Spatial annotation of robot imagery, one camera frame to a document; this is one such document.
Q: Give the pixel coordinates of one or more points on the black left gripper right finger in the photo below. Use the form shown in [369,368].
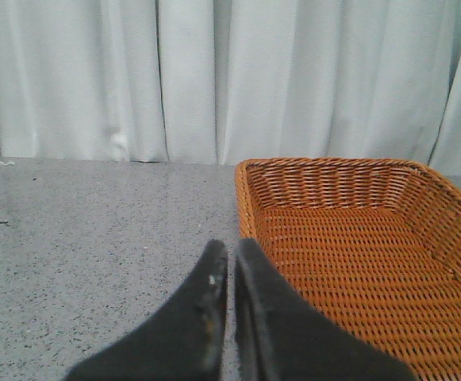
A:
[280,336]

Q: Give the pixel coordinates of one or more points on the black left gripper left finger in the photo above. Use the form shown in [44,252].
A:
[182,340]

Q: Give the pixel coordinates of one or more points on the brown wicker basket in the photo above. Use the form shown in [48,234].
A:
[373,244]

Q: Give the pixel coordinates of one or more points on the white curtain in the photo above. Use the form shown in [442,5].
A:
[217,82]

